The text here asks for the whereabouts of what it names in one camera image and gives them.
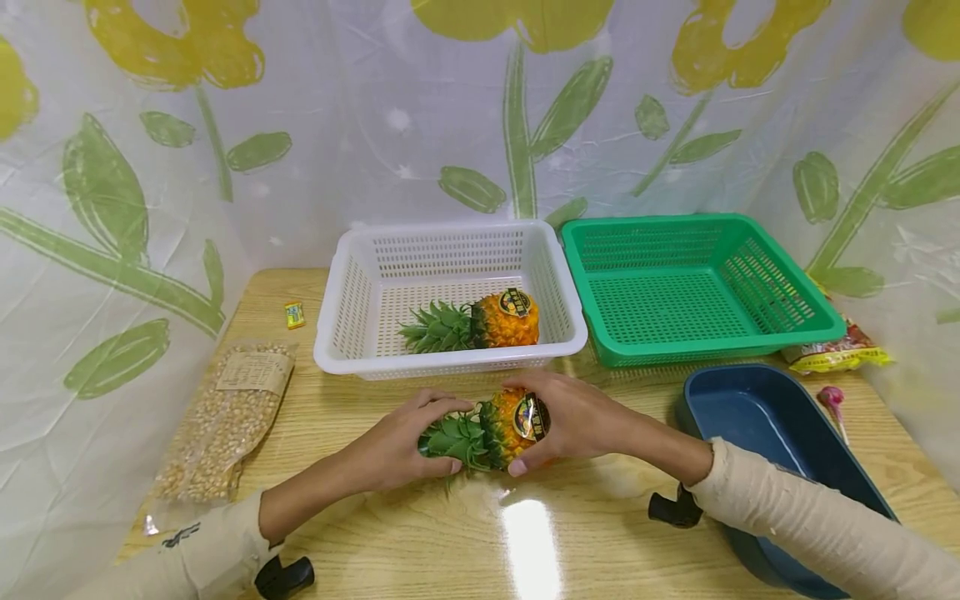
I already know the person's right hand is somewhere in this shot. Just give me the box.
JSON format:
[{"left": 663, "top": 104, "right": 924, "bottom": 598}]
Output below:
[{"left": 502, "top": 371, "right": 640, "bottom": 478}]

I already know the person's left hand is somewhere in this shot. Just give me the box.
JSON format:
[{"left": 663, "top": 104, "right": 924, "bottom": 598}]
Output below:
[{"left": 352, "top": 387, "right": 478, "bottom": 495}]

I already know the pineapple with round label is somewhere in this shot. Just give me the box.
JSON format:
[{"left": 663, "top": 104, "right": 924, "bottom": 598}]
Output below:
[
  {"left": 398, "top": 287, "right": 541, "bottom": 355},
  {"left": 417, "top": 387, "right": 553, "bottom": 478}
]

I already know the person's right forearm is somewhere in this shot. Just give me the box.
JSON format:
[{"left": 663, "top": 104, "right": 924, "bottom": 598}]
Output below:
[{"left": 623, "top": 415, "right": 960, "bottom": 600}]

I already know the person's left forearm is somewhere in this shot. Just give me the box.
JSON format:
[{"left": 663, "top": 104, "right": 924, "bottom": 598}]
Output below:
[{"left": 63, "top": 446, "right": 370, "bottom": 600}]

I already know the green plastic basket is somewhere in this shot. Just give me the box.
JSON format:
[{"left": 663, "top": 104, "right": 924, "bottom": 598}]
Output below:
[{"left": 561, "top": 213, "right": 848, "bottom": 368}]

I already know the black wrist band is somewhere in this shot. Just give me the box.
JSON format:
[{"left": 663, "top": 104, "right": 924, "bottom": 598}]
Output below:
[
  {"left": 647, "top": 482, "right": 705, "bottom": 530},
  {"left": 254, "top": 554, "right": 316, "bottom": 600}
]

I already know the white plastic basket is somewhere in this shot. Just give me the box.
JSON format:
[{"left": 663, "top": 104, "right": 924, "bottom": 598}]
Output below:
[{"left": 313, "top": 219, "right": 589, "bottom": 382}]

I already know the clear bag of corn kernels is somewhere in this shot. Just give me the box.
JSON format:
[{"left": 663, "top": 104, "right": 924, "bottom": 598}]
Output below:
[{"left": 142, "top": 340, "right": 300, "bottom": 534}]

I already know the dark blue plastic basin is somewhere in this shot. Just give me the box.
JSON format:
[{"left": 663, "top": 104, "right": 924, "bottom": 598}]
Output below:
[{"left": 674, "top": 363, "right": 900, "bottom": 600}]

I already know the pink lollipop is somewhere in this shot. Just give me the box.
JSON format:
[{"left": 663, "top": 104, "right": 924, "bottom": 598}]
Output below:
[{"left": 816, "top": 385, "right": 853, "bottom": 447}]

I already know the yellow and red snack packet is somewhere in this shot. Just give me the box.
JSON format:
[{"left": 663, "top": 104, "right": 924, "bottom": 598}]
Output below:
[{"left": 780, "top": 275, "right": 895, "bottom": 374}]

